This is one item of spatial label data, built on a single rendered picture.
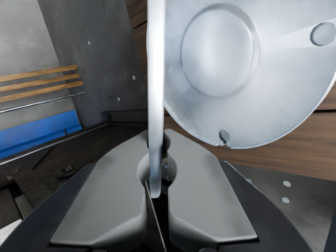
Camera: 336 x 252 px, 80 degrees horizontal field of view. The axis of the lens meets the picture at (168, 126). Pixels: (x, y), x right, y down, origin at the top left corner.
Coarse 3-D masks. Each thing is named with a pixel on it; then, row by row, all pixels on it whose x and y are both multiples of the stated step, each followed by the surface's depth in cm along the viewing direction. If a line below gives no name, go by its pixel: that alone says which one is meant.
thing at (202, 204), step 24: (168, 144) 12; (192, 144) 11; (168, 168) 11; (192, 168) 9; (216, 168) 9; (168, 192) 8; (192, 192) 8; (216, 192) 8; (168, 216) 8; (192, 216) 7; (216, 216) 7; (240, 216) 7; (192, 240) 7; (216, 240) 6; (240, 240) 6
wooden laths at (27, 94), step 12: (24, 72) 131; (36, 72) 135; (48, 72) 139; (24, 84) 133; (36, 84) 137; (72, 84) 149; (12, 96) 128; (24, 96) 132; (60, 96) 145; (12, 108) 129
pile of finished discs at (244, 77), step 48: (192, 0) 29; (240, 0) 25; (288, 0) 21; (192, 48) 31; (240, 48) 26; (288, 48) 23; (192, 96) 35; (240, 96) 29; (288, 96) 24; (240, 144) 31
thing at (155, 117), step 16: (160, 0) 9; (160, 16) 9; (160, 32) 9; (160, 48) 9; (160, 64) 9; (160, 80) 9; (160, 96) 10; (160, 112) 10; (160, 128) 11; (160, 144) 11; (160, 160) 12; (160, 176) 13
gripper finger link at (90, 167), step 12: (84, 168) 9; (72, 180) 8; (84, 180) 8; (60, 192) 8; (72, 192) 8; (48, 204) 7; (60, 204) 7; (36, 216) 7; (48, 216) 7; (60, 216) 7; (24, 228) 6; (36, 228) 6; (48, 228) 6; (12, 240) 6; (24, 240) 6; (36, 240) 6; (48, 240) 6
